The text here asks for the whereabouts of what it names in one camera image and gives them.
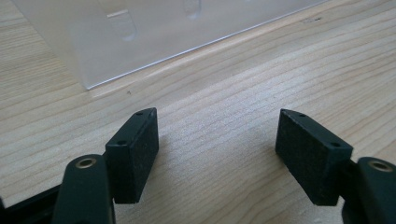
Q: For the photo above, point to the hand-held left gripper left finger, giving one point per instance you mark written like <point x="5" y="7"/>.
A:
<point x="130" y="161"/>

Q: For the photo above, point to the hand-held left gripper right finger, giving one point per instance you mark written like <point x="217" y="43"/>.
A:
<point x="311" y="158"/>

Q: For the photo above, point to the clear plastic box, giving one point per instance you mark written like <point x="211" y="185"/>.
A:
<point x="162" y="34"/>

